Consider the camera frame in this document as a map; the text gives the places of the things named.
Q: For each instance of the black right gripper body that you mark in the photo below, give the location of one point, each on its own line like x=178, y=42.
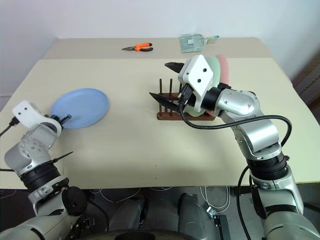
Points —
x=188, y=97

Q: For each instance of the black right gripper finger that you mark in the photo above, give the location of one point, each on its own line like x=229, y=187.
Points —
x=166, y=103
x=176, y=66

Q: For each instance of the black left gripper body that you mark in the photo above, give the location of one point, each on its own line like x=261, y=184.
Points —
x=57, y=122

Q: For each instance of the blue plate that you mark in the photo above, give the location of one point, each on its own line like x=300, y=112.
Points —
x=82, y=107

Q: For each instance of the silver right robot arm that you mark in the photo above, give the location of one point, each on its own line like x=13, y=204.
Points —
x=257, y=130

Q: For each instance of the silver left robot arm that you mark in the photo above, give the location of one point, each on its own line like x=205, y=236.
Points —
x=30, y=147

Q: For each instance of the wooden dish rack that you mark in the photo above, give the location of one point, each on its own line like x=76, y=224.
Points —
x=170, y=115

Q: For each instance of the pale green plastic packet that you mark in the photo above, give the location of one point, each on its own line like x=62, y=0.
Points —
x=191, y=42

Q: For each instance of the black zip tie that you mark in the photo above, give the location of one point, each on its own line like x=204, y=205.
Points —
x=62, y=156

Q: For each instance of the green plate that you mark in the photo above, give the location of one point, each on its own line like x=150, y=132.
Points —
x=215, y=67

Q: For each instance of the pink plate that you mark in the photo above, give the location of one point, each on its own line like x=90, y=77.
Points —
x=225, y=70

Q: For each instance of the wide dark rounded shape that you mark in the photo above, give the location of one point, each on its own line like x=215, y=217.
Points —
x=150, y=233

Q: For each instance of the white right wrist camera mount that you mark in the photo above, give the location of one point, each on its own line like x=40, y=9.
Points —
x=197, y=75

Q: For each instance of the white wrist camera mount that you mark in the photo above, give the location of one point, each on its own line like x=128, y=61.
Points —
x=27, y=113
x=197, y=75

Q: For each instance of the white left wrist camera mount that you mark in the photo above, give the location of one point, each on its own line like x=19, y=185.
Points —
x=27, y=113

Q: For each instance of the small metal bracket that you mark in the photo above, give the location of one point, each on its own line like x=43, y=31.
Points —
x=211, y=212

